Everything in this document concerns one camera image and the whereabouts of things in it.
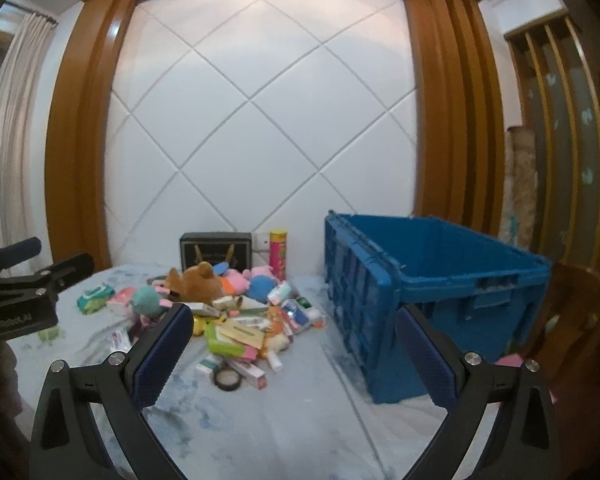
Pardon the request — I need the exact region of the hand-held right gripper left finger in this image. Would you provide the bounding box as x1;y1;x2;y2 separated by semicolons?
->
27;302;195;480

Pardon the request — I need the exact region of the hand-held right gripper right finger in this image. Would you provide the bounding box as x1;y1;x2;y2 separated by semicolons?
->
395;302;563;480

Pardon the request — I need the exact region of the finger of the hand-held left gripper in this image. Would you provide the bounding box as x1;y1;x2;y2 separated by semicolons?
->
0;253;95;306
0;237;42;281

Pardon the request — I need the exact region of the blue plastic crate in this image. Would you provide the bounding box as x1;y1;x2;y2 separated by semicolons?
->
324;212;553;405

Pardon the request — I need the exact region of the green white wipes pack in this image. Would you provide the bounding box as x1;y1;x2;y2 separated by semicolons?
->
76;284;116;313

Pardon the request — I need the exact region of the teal round plush doll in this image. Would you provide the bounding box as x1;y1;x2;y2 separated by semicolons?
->
130;285;173;318

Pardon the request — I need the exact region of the yellow-green wipes pack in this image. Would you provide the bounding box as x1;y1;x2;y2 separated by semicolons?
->
205;322;251;356

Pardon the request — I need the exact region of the black tape roll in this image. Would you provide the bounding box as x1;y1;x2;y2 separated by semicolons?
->
214;367;242;391

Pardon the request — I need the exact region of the pink cloth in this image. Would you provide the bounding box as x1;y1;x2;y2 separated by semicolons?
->
495;355;553;403

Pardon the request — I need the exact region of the brown teddy bear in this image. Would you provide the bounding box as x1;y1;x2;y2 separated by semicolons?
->
165;261;226;306

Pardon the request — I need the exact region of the pile of small packets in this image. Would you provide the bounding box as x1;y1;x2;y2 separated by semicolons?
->
105;280;327;391

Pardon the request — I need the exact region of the white curtain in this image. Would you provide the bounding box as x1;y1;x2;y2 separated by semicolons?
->
0;10;56;241

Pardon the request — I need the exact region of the black gift box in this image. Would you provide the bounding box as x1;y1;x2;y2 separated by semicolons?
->
180;232;253;273

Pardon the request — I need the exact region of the pink and blue plush toy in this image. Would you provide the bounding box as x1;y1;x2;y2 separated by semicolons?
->
220;265;281;303

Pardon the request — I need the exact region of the light blue floral tablecloth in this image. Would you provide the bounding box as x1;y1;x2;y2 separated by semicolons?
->
10;260;456;480

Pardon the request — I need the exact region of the pink yellow cylinder can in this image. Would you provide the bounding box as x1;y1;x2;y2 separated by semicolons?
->
269;229;290;283

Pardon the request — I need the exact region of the wooden chair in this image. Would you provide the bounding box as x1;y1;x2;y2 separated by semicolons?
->
525;260;600;361

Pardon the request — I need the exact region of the rolled carpet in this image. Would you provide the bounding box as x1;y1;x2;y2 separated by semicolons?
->
500;127;536;251

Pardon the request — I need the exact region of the dark curtain rod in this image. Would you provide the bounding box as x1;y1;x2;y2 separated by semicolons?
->
5;2;58;26

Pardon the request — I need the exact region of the wooden slat screen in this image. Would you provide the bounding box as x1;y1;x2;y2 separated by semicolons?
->
505;7;600;266

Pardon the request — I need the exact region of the wooden wall frame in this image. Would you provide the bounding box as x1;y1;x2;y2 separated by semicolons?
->
44;0;506;271

